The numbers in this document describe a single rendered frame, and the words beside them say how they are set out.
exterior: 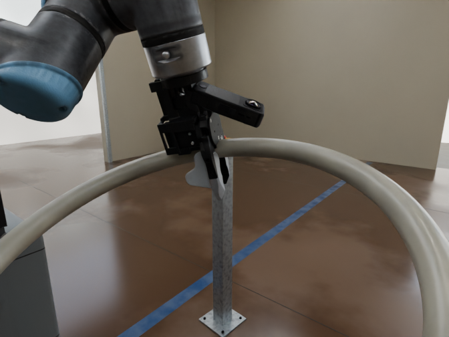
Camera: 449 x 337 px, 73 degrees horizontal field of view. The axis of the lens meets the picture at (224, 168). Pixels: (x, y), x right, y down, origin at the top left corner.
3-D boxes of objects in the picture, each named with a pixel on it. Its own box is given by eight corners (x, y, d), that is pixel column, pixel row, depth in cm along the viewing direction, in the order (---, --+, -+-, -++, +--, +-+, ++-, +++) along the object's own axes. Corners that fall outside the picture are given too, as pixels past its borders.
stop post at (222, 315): (246, 319, 181) (250, 138, 154) (222, 339, 167) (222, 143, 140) (222, 303, 195) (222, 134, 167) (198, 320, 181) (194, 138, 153)
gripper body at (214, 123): (181, 140, 55) (161, 73, 50) (227, 134, 53) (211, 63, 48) (168, 160, 49) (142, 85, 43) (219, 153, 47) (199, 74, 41)
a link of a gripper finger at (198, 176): (194, 201, 54) (183, 150, 51) (227, 198, 52) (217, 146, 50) (189, 208, 51) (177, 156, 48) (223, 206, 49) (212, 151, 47)
